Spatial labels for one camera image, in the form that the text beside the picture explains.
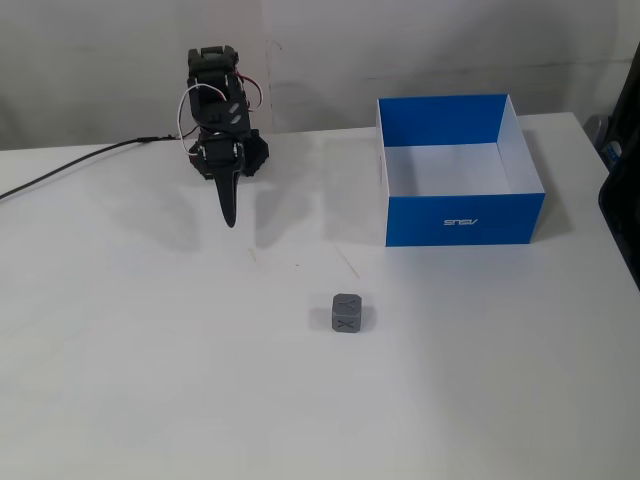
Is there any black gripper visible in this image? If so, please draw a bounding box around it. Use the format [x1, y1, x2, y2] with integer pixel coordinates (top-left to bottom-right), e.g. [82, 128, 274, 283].
[191, 130, 247, 229]

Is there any gray cube with letters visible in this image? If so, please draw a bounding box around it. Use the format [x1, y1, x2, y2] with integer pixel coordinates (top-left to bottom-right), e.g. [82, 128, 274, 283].
[330, 292, 364, 334]

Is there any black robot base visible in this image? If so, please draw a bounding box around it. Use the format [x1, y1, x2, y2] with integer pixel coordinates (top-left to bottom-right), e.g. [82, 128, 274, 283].
[243, 128, 272, 178]

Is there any blue and white cardboard box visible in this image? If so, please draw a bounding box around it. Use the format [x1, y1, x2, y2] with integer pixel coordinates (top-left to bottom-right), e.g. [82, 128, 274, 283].
[375, 93, 548, 248]

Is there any gray device with blue label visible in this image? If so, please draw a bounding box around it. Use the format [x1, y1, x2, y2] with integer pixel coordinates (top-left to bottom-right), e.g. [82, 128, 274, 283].
[584, 113, 624, 174]

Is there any black case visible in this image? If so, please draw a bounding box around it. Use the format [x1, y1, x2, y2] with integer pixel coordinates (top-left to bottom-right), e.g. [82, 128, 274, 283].
[596, 47, 640, 294]

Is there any white servo wire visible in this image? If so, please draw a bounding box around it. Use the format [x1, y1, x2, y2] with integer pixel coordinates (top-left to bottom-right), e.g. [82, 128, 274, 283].
[176, 83, 227, 154]

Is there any red servo wire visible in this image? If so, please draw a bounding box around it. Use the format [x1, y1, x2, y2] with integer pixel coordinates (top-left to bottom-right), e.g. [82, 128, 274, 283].
[233, 73, 266, 112]

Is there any black power cable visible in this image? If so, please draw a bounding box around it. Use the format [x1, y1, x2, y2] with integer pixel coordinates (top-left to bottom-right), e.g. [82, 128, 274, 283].
[0, 135, 177, 202]

